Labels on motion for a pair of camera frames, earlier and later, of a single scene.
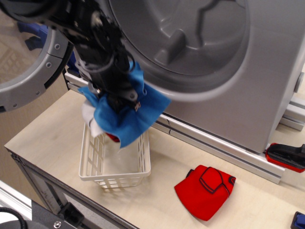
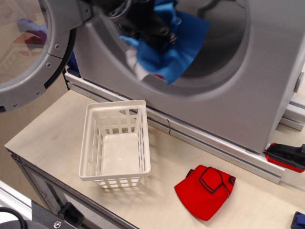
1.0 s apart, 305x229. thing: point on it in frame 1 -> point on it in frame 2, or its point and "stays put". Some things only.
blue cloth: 128,126 -> 188,31
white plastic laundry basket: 102,160 stays put
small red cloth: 113,137 -> 159,75
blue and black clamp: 298,221 stays put
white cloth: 88,111 -> 131,57
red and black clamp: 289,157 stays put
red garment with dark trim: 204,190 stays put
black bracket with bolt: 42,218 stays put
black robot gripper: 104,60 -> 137,18
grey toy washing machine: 232,68 stays put
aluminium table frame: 43,188 stays put
